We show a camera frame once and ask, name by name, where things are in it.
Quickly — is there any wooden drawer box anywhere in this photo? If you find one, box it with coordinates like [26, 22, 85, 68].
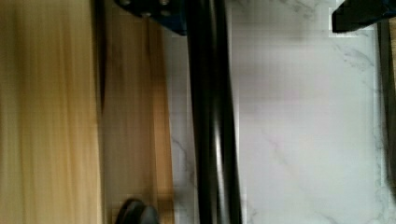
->
[1, 0, 103, 224]

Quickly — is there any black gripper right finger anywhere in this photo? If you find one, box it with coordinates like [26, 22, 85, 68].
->
[332, 0, 396, 34]

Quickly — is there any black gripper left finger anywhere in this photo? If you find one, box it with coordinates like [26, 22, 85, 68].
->
[114, 0, 187, 35]

